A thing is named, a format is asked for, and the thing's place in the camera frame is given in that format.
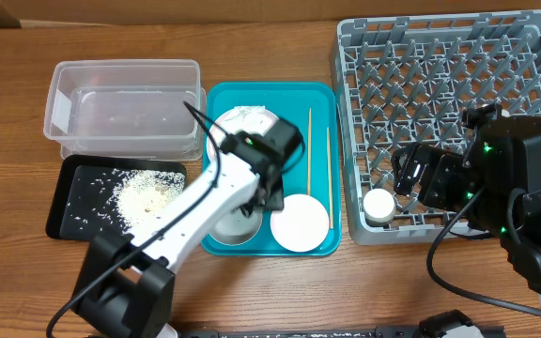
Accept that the grey bowl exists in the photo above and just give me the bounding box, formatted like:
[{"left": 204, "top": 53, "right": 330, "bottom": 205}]
[{"left": 209, "top": 208, "right": 263, "bottom": 246}]

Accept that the white paper cup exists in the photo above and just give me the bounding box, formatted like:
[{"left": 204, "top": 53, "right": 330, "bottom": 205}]
[{"left": 363, "top": 188, "right": 396, "bottom": 226}]

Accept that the rice pile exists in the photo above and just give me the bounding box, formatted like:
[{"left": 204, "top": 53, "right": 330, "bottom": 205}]
[{"left": 66, "top": 167, "right": 186, "bottom": 236}]

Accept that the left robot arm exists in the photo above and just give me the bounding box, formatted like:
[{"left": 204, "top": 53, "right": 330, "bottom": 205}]
[{"left": 65, "top": 118, "right": 305, "bottom": 337}]

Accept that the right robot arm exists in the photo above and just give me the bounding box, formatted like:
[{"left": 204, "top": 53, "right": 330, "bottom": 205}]
[{"left": 391, "top": 103, "right": 541, "bottom": 317}]

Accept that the grey dishwasher rack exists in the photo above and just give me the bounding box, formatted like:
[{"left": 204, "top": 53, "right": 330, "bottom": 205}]
[{"left": 332, "top": 9, "right": 541, "bottom": 245}]

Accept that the pink bowl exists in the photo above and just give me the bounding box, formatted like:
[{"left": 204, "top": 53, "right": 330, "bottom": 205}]
[{"left": 270, "top": 194, "right": 330, "bottom": 253}]

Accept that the teal plastic tray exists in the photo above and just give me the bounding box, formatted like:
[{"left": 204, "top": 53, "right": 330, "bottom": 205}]
[{"left": 207, "top": 82, "right": 342, "bottom": 256}]

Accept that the white round plate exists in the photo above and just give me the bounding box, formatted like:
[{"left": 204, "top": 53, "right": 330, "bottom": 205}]
[{"left": 206, "top": 106, "right": 292, "bottom": 161}]

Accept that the wooden chopstick right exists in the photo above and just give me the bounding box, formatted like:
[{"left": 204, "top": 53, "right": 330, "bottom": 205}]
[{"left": 326, "top": 127, "right": 334, "bottom": 230}]

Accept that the wooden chopstick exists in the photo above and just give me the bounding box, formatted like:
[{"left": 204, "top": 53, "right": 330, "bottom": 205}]
[
  {"left": 326, "top": 127, "right": 334, "bottom": 230},
  {"left": 306, "top": 108, "right": 312, "bottom": 195}
]

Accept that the white crumpled napkin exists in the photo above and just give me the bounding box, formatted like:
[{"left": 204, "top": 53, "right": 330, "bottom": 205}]
[{"left": 226, "top": 106, "right": 266, "bottom": 120}]

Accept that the wooden chopstick left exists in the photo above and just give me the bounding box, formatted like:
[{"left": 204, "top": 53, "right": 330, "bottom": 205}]
[{"left": 306, "top": 108, "right": 312, "bottom": 195}]

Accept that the black bar at table edge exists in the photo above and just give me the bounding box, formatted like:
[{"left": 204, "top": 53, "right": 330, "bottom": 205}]
[{"left": 171, "top": 309, "right": 506, "bottom": 338}]

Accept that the black plastic tray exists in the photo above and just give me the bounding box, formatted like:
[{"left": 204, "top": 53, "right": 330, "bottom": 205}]
[{"left": 45, "top": 155, "right": 187, "bottom": 241}]

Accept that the clear plastic bin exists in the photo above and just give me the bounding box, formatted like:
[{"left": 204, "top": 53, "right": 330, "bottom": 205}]
[{"left": 43, "top": 59, "right": 206, "bottom": 161}]

